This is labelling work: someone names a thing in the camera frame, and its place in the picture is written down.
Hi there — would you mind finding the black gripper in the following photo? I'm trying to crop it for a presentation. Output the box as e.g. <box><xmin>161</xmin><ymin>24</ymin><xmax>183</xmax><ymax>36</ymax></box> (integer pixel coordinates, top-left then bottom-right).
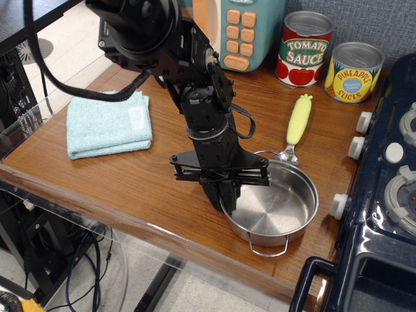
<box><xmin>169</xmin><ymin>120</ymin><xmax>270</xmax><ymax>214</ymax></box>

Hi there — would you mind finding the stainless steel pot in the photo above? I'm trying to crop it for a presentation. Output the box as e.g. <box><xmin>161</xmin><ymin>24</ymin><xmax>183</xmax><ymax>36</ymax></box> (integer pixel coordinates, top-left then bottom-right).
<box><xmin>220</xmin><ymin>153</ymin><xmax>319</xmax><ymax>257</ymax></box>

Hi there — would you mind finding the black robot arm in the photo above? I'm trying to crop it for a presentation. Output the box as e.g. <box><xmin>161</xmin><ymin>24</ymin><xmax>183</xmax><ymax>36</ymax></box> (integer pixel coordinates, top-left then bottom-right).
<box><xmin>86</xmin><ymin>1</ymin><xmax>270</xmax><ymax>213</ymax></box>

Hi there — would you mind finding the yellow object at corner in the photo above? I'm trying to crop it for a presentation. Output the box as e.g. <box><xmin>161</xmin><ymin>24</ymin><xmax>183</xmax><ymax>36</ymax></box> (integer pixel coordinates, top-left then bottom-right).
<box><xmin>19</xmin><ymin>300</ymin><xmax>45</xmax><ymax>312</ymax></box>

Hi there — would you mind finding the light blue folded towel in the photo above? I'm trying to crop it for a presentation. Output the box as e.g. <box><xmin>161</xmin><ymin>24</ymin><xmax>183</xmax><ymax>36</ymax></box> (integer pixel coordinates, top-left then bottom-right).
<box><xmin>66</xmin><ymin>92</ymin><xmax>153</xmax><ymax>160</ymax></box>

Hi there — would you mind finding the toy microwave teal cream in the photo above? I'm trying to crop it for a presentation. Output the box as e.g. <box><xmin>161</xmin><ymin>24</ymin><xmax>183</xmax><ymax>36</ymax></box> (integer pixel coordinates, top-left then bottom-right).
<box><xmin>179</xmin><ymin>0</ymin><xmax>286</xmax><ymax>72</ymax></box>

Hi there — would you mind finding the dark blue toy stove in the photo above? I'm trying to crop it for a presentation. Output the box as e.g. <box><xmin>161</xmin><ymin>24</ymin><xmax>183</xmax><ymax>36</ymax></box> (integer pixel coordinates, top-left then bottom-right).
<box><xmin>290</xmin><ymin>54</ymin><xmax>415</xmax><ymax>311</ymax></box>

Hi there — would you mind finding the tomato sauce can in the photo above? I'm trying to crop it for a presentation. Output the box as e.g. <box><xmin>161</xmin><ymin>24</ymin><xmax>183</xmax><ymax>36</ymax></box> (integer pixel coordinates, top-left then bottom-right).
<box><xmin>276</xmin><ymin>10</ymin><xmax>333</xmax><ymax>87</ymax></box>

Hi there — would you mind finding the pineapple slices can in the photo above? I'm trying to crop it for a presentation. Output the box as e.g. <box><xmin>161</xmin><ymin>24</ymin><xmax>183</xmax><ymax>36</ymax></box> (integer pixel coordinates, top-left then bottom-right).
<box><xmin>324</xmin><ymin>42</ymin><xmax>385</xmax><ymax>103</ymax></box>

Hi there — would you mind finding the black side desk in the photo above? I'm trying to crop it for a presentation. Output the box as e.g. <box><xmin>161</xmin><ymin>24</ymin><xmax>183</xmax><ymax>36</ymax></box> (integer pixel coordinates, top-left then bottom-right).
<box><xmin>1</xmin><ymin>0</ymin><xmax>80</xmax><ymax>55</ymax></box>

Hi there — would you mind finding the spoon with yellow handle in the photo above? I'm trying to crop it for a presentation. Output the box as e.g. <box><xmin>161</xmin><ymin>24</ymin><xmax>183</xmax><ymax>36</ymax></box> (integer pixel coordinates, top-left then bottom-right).
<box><xmin>274</xmin><ymin>94</ymin><xmax>313</xmax><ymax>167</ymax></box>

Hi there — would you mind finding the black cable on floor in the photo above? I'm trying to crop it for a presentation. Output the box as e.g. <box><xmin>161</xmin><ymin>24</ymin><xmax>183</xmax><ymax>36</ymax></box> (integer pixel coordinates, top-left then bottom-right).
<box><xmin>47</xmin><ymin>227</ymin><xmax>114</xmax><ymax>312</ymax></box>

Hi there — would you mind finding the blue cable on floor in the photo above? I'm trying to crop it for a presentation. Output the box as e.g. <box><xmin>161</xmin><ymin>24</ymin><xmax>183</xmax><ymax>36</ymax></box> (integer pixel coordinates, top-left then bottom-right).
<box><xmin>66</xmin><ymin>231</ymin><xmax>101</xmax><ymax>312</ymax></box>

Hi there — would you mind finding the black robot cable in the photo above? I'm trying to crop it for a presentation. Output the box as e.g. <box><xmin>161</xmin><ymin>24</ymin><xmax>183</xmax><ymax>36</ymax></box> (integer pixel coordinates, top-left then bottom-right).
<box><xmin>22</xmin><ymin>0</ymin><xmax>152</xmax><ymax>103</ymax></box>

